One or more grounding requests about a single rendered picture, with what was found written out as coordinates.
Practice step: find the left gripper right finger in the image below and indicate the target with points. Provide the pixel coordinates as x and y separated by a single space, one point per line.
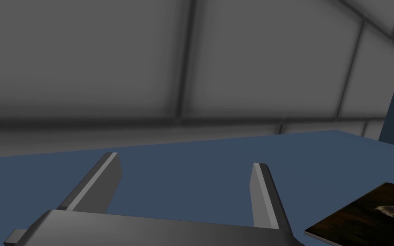
264 198

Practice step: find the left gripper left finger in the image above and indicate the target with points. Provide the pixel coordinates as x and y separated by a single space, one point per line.
94 186

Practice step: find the dark picture on wall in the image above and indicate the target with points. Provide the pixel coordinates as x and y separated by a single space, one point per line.
371 217

